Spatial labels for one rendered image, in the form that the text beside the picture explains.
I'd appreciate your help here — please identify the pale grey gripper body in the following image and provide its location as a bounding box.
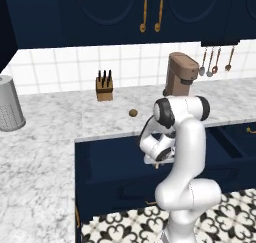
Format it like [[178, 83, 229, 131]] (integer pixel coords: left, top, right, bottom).
[[143, 154, 176, 166]]

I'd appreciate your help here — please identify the open dark blue drawer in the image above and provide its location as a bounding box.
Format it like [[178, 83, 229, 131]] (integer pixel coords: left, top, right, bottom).
[[74, 124, 248, 224]]

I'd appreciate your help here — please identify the dark blue drawer front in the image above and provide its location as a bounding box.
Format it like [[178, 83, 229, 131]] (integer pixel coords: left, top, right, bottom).
[[218, 121, 256, 159]]

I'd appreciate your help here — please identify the wooden knife block with knives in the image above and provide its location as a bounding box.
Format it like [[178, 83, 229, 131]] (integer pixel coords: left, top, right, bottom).
[[95, 69, 115, 103]]

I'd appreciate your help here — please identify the brown stand mixer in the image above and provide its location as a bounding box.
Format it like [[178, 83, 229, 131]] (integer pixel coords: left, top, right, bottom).
[[162, 51, 200, 98]]

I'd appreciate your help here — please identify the hanging grey metal spoon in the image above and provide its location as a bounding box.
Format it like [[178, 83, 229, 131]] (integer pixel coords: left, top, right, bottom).
[[198, 47, 208, 77], [205, 47, 216, 78]]

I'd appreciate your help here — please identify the hanging copper spoon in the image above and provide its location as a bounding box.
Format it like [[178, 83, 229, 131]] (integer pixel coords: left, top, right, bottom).
[[211, 46, 222, 75]]

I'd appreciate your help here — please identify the hanging brown wooden spoon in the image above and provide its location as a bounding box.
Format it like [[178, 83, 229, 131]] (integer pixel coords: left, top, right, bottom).
[[224, 46, 236, 72]]

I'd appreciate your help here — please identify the grey perforated metal canister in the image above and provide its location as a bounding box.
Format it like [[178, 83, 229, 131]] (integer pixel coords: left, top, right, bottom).
[[0, 74, 27, 133]]

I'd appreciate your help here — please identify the dark blue cupboard door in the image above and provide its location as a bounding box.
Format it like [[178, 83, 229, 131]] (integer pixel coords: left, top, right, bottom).
[[151, 0, 236, 45], [55, 0, 154, 48], [2, 0, 65, 50], [229, 0, 256, 43]]

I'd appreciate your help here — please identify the gold cabinet handle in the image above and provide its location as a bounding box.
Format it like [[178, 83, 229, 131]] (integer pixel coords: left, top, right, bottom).
[[75, 205, 82, 229]]

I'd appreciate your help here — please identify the black utensil rail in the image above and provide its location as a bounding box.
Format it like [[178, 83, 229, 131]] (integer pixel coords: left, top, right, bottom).
[[200, 39, 241, 48]]

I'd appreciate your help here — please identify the gold curved cupboard handle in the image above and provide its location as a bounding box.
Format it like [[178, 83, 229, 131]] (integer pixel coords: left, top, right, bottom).
[[154, 0, 165, 33], [139, 0, 149, 34]]

